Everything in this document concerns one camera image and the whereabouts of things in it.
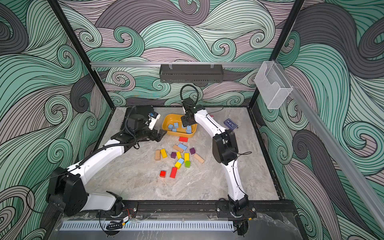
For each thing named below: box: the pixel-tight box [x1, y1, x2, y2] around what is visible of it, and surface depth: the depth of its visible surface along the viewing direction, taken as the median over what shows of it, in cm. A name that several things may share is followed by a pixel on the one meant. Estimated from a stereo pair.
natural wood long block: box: [193, 153, 205, 164], surface depth 94 cm
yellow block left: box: [160, 148, 168, 159], surface depth 95 cm
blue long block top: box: [178, 143, 188, 151], surface depth 99 cm
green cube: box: [184, 160, 192, 168], surface depth 91 cm
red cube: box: [159, 170, 167, 178], surface depth 85 cm
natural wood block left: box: [155, 149, 161, 161], surface depth 92 cm
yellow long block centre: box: [184, 153, 190, 163], surface depth 94 cm
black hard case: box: [121, 105, 155, 132], surface depth 64 cm
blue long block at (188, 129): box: [186, 125, 192, 134], surface depth 104 cm
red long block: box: [169, 167, 178, 179], surface depth 87 cm
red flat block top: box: [178, 136, 189, 143], surface depth 103 cm
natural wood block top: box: [173, 144, 184, 153], surface depth 98 cm
